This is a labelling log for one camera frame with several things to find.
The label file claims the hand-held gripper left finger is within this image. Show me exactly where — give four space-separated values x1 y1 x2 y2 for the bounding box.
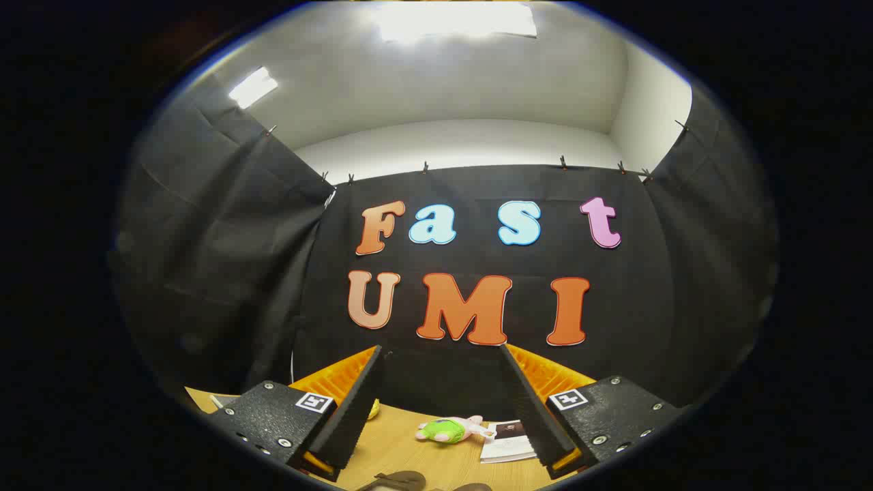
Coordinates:
207 345 394 483

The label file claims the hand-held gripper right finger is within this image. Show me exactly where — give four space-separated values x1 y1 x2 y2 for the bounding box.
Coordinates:
497 344 685 481

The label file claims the white open book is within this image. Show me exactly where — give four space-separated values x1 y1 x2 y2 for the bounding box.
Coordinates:
480 419 539 464

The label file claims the green and pink plush toy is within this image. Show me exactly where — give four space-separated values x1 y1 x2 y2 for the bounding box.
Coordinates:
415 415 496 445

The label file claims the black backdrop cloth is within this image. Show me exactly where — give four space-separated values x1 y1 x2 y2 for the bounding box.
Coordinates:
113 72 778 418

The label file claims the small ceiling light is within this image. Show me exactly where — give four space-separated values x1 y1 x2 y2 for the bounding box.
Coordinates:
228 66 280 110

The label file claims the large ceiling light panel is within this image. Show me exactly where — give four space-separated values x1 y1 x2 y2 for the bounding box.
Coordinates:
374 2 539 43

